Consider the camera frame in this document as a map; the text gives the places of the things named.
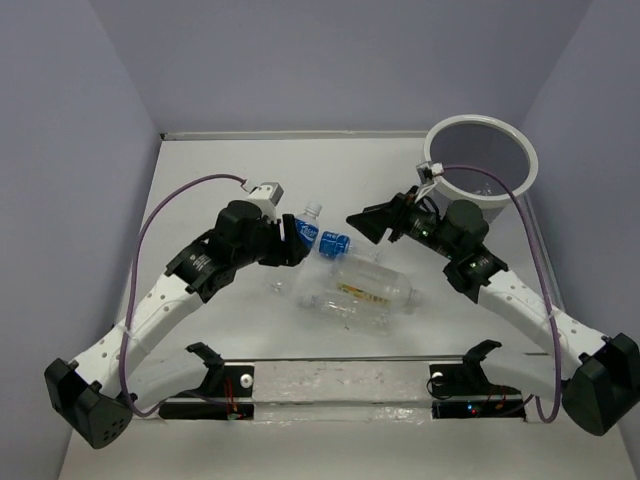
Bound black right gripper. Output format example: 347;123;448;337
347;184;460;260

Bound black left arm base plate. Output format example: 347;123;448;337
158;362;255;421

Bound blue label bottle sideways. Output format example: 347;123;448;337
318;231;382;263

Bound large clear yellow label bottle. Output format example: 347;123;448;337
327;256;424;312

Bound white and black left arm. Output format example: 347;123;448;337
44;200;310;449

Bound grey bin white rim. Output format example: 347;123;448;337
423;114;539;222

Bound clear unlabelled plastic bottle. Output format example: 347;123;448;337
461;181;501;198

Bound clear crushed bottle white cap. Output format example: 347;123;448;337
296;291;389;335

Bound blue label Chinese text bottle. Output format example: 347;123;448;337
265;202;322;295

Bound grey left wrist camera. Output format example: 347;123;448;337
241;180;284;222

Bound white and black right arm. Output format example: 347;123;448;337
347;194;639;436

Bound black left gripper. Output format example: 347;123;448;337
234;214;309;269

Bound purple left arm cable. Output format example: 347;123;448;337
118;173;249;419

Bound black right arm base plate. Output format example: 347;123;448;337
426;363;526;420

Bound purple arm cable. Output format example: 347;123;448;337
118;173;249;419
439;164;564;425

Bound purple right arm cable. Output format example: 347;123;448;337
439;164;564;425

